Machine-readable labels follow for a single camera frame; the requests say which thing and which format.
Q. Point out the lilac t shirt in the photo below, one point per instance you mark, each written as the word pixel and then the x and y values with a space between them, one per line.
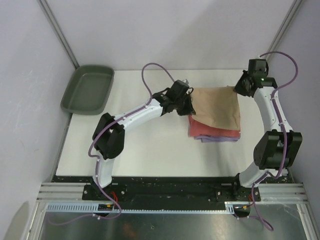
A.
pixel 216 139

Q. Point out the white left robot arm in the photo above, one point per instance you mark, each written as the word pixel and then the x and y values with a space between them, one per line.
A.
pixel 108 140

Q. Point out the left aluminium frame post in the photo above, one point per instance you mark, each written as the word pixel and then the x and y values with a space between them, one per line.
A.
pixel 52 20

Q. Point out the right aluminium frame post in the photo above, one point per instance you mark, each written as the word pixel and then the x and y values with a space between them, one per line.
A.
pixel 286 24

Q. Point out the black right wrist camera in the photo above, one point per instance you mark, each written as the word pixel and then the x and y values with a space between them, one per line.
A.
pixel 258 66

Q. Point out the beige t shirt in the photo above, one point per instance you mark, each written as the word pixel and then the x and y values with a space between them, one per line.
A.
pixel 217 107

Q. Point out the grey plastic tray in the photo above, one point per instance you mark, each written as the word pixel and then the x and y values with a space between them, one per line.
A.
pixel 88 90

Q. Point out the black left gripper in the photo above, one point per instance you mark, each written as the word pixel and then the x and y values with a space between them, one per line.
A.
pixel 189 110

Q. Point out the aluminium frame post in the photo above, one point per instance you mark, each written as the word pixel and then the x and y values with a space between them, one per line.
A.
pixel 286 24
pixel 52 20

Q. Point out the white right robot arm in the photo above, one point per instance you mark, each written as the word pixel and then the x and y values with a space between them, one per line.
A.
pixel 278 147

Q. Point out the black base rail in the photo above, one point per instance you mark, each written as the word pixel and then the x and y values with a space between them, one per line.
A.
pixel 168 192

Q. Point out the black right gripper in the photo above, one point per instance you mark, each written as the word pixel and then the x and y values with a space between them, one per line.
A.
pixel 238 89

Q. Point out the grey slotted cable duct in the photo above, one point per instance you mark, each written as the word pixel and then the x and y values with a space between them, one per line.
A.
pixel 104 208

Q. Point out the pink t shirt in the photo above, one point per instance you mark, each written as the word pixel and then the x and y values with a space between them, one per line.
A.
pixel 196 129

